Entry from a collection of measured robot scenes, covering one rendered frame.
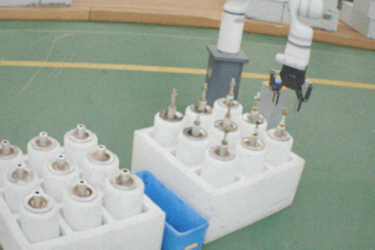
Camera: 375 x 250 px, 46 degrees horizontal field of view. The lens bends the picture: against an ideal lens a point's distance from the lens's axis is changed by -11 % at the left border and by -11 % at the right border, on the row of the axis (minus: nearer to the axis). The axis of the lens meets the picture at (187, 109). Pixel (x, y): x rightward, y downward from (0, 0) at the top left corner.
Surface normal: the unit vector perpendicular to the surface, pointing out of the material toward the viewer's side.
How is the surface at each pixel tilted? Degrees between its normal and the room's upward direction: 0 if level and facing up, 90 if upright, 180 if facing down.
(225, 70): 90
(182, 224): 88
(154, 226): 90
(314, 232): 0
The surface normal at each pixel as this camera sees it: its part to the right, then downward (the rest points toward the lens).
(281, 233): 0.14, -0.89
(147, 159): -0.78, 0.17
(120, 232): 0.61, 0.41
